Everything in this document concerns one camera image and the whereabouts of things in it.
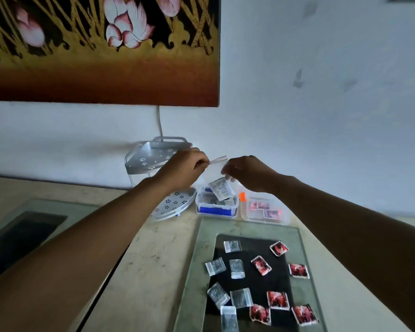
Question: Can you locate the person's right hand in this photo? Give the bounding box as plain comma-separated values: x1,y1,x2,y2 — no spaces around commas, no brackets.
221,155,281,194

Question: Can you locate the person's left hand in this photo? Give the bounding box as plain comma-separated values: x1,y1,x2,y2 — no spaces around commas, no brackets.
155,148,210,196

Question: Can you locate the clear zip bag red strip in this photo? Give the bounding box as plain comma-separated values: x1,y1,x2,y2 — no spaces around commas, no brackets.
201,156,236,202

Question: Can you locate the person's right forearm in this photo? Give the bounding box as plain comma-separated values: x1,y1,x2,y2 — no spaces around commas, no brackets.
274,174,415,332

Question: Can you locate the person's left forearm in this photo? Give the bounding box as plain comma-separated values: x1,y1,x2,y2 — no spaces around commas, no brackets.
0,175,173,332

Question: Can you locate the small silver sachet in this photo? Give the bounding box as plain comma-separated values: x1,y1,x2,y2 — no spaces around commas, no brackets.
208,178,235,202

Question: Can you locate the clear box with blue base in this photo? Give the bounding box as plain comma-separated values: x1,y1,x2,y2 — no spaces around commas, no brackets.
195,185,240,219

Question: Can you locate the silver metal corner shelf rack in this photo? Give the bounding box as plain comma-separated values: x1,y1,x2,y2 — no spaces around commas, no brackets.
124,136,198,222

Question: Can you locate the clear plastic storage box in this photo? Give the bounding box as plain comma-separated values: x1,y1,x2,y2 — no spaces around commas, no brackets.
240,191,292,226

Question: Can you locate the spread of silver foil sachets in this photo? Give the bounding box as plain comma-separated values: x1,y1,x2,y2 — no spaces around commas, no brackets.
205,240,254,332

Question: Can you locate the glass panel with black centre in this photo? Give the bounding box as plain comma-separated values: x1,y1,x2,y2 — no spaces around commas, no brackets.
174,217,328,332
0,198,101,285

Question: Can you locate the spread of red packets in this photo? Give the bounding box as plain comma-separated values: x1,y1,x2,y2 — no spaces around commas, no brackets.
249,240,320,326

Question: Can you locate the grey wall cable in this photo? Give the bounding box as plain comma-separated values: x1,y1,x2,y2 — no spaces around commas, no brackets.
155,106,164,139

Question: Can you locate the lotus flower wall painting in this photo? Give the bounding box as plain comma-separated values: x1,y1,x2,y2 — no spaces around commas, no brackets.
0,0,221,108

